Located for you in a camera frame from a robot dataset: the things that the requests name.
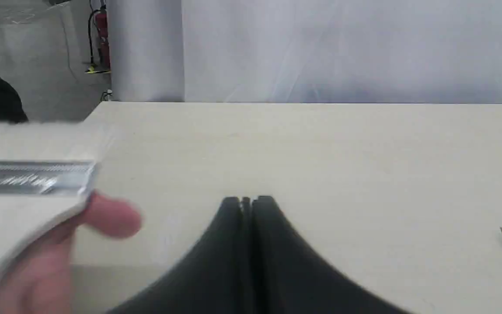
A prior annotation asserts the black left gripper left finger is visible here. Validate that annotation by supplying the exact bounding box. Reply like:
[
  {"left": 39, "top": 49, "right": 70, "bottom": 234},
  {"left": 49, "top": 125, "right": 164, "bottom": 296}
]
[{"left": 109, "top": 197, "right": 248, "bottom": 314}]

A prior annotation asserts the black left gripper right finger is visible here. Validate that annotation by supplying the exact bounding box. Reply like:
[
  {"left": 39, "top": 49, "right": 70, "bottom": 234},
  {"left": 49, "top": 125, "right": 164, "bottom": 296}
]
[{"left": 251, "top": 195, "right": 404, "bottom": 314}]

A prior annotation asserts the wide wooden-handled paint brush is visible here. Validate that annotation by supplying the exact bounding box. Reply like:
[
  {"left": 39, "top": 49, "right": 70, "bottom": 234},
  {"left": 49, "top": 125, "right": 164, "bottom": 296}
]
[{"left": 0, "top": 121, "right": 115, "bottom": 281}]

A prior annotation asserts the bare human hand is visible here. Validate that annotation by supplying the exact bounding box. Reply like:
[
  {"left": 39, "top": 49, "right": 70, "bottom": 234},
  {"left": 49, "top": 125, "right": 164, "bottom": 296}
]
[{"left": 0, "top": 192, "right": 142, "bottom": 314}]

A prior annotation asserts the red fire extinguisher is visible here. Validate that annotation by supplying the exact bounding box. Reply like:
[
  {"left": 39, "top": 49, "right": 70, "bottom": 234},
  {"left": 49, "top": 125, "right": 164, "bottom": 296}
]
[{"left": 85, "top": 0, "right": 110, "bottom": 74}]

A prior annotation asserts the white backdrop curtain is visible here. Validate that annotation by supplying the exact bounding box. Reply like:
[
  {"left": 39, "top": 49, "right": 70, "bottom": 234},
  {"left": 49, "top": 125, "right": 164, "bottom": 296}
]
[{"left": 106, "top": 0, "right": 502, "bottom": 103}]

